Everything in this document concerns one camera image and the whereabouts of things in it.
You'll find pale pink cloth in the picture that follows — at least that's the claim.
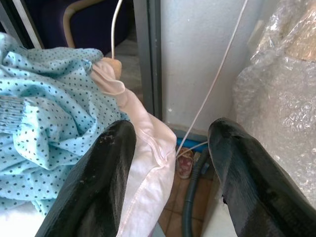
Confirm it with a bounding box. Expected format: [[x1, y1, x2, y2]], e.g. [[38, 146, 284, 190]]
[[90, 58, 177, 237]]

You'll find dark blue chair wooden frame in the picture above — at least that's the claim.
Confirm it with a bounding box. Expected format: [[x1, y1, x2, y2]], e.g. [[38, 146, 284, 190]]
[[24, 0, 134, 56]]

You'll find grey metal door frame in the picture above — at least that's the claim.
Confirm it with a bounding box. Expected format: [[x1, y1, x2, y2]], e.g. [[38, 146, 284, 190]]
[[133, 0, 163, 119]]

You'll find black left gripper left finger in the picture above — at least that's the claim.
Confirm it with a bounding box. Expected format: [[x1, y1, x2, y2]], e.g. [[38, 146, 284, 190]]
[[35, 120, 137, 237]]

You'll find thin white cord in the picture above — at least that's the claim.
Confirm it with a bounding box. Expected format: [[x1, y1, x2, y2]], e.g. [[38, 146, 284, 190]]
[[175, 0, 249, 158]]

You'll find white cable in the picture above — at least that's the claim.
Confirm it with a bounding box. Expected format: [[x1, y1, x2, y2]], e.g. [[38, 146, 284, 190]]
[[111, 0, 123, 60]]

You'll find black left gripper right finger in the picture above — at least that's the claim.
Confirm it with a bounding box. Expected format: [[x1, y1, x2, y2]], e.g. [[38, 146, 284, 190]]
[[208, 118, 316, 237]]

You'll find grey corrugated hose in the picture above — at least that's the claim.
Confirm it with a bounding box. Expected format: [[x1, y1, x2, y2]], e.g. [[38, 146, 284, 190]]
[[182, 148, 210, 237]]

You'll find red patterned slipper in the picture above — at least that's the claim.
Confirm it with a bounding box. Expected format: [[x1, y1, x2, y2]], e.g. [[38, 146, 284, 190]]
[[176, 147, 195, 179]]

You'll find light blue polka dot garment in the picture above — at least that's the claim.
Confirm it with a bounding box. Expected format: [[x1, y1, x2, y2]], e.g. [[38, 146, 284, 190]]
[[0, 32, 131, 217]]

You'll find clear bubble wrap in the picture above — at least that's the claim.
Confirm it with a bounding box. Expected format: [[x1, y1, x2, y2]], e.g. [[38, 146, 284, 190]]
[[233, 0, 316, 207]]

